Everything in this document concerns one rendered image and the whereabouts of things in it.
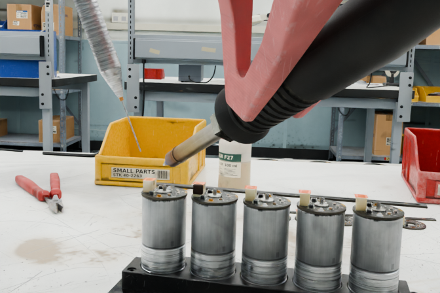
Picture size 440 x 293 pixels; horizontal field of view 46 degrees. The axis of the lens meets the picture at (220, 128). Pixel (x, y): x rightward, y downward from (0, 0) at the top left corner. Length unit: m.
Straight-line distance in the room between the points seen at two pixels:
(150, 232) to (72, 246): 0.12
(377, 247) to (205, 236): 0.09
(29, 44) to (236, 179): 2.28
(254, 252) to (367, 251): 0.06
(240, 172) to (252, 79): 0.36
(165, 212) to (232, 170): 0.25
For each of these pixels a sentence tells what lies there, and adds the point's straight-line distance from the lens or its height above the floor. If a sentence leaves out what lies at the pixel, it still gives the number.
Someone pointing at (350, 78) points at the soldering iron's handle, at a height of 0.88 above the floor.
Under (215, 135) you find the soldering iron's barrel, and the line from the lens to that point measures 0.22.
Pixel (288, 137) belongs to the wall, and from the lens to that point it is 4.69.
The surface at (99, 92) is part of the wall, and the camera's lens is 4.86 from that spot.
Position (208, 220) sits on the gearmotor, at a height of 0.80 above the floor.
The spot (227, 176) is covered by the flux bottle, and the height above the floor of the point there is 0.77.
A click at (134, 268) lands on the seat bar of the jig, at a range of 0.30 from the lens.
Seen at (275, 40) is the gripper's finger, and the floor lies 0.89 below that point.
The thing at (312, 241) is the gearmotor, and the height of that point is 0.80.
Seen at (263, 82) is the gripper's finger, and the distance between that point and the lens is 0.17.
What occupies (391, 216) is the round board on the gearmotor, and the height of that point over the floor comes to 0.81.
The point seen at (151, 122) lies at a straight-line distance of 0.65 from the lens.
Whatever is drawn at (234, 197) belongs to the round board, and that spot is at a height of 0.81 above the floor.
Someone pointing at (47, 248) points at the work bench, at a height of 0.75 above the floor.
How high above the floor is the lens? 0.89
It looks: 8 degrees down
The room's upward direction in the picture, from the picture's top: 2 degrees clockwise
